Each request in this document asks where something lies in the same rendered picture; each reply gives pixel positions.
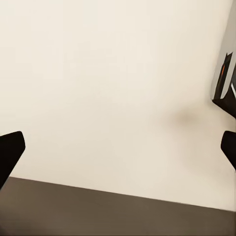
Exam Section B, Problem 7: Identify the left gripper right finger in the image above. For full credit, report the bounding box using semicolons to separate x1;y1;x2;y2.
221;131;236;169

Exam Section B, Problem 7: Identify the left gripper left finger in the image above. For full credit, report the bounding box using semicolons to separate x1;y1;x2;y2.
0;131;26;189

